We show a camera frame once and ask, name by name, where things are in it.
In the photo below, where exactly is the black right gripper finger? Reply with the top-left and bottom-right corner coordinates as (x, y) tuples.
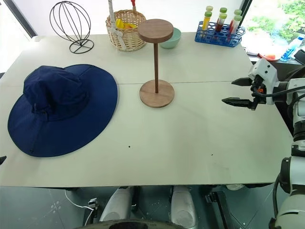
(231, 77), (253, 87)
(221, 96), (257, 111)

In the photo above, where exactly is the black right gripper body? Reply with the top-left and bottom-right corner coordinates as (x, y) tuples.
(249, 74), (267, 105)

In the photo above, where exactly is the navy blue wide-brim hat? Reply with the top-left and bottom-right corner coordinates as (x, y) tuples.
(7, 63), (119, 158)

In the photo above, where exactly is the wooden hat stand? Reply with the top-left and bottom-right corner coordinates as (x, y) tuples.
(137, 19), (175, 109)

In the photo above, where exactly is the red plate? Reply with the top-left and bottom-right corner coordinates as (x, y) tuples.
(258, 52), (282, 61)

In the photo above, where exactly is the clear plastic water bottle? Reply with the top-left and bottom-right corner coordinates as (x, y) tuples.
(280, 35), (305, 62)

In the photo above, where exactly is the black device beside bottle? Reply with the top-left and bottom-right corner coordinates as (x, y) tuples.
(293, 49), (305, 65)

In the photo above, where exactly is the blue test tube rack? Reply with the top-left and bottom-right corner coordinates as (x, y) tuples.
(194, 21), (246, 48)

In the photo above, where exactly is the red-filled green-capped test tube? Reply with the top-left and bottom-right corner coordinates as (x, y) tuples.
(227, 15), (242, 39)
(214, 13), (228, 36)

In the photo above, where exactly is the yellow-filled green-capped test tube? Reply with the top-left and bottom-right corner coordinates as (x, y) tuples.
(201, 11), (213, 39)

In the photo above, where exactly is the pale green bowl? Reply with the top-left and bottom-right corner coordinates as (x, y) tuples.
(159, 27), (182, 50)

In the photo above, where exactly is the silver rounded robot leg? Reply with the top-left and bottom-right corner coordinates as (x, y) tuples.
(170, 186), (197, 228)
(98, 186), (134, 222)

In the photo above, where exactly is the yellow toy in basket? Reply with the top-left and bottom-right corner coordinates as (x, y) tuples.
(115, 19), (138, 30)

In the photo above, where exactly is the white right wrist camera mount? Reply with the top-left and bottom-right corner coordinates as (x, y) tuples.
(247, 58), (279, 106)

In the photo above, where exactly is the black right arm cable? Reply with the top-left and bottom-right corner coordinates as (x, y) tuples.
(253, 85), (305, 97)

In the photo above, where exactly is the white cable on floor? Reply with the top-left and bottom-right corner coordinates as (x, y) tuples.
(64, 189), (95, 226)

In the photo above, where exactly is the black table frame bracket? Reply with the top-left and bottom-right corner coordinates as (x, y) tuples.
(204, 190), (231, 229)

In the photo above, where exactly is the wicker basket with handle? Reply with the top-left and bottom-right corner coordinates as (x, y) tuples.
(105, 0), (147, 52)

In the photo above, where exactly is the black wire head form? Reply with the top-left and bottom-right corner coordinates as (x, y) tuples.
(49, 1), (94, 54)

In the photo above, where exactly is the dark window frame bar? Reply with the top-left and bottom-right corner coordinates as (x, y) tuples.
(9, 0), (37, 38)

